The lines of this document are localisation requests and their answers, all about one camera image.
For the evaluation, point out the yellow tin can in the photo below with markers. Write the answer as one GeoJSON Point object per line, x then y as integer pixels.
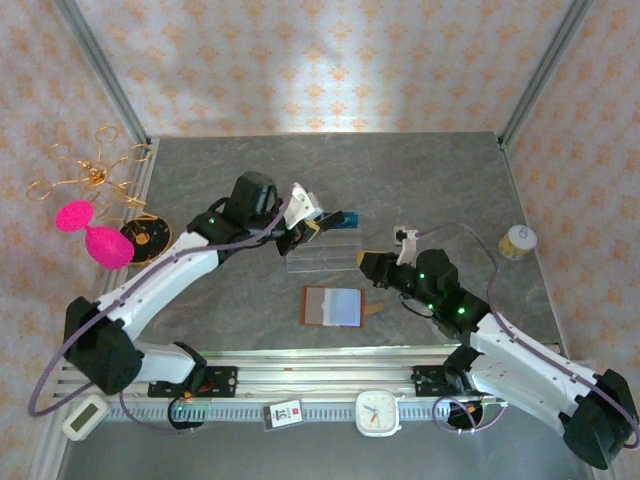
{"type": "Point", "coordinates": [517, 242]}

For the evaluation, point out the brown leather card holder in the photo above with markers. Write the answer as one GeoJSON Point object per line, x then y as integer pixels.
{"type": "Point", "coordinates": [345, 307]}

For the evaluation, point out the white digital timer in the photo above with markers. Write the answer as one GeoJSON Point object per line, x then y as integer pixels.
{"type": "Point", "coordinates": [85, 417]}

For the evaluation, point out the white tag with number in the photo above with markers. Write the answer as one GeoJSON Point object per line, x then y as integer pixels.
{"type": "Point", "coordinates": [283, 415]}

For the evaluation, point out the blue VIP card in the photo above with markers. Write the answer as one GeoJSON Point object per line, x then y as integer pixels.
{"type": "Point", "coordinates": [350, 220]}

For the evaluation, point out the white square clock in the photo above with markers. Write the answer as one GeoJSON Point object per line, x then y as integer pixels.
{"type": "Point", "coordinates": [378, 414]}

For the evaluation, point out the grey card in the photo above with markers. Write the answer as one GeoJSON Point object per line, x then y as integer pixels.
{"type": "Point", "coordinates": [316, 306]}

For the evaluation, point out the aluminium frame post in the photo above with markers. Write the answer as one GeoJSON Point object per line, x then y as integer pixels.
{"type": "Point", "coordinates": [547, 70]}
{"type": "Point", "coordinates": [102, 70]}

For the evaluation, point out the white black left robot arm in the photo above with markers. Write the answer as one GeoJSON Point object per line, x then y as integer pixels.
{"type": "Point", "coordinates": [165, 270]}

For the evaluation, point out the pink hourglass sponge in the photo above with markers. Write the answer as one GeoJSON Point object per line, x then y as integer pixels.
{"type": "Point", "coordinates": [102, 242]}

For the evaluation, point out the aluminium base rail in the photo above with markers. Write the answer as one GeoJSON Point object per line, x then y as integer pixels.
{"type": "Point", "coordinates": [325, 371]}

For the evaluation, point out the clear acrylic card stand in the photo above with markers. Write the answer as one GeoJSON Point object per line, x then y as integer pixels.
{"type": "Point", "coordinates": [325, 252]}

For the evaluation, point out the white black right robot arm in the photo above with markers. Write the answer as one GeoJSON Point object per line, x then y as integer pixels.
{"type": "Point", "coordinates": [520, 350]}

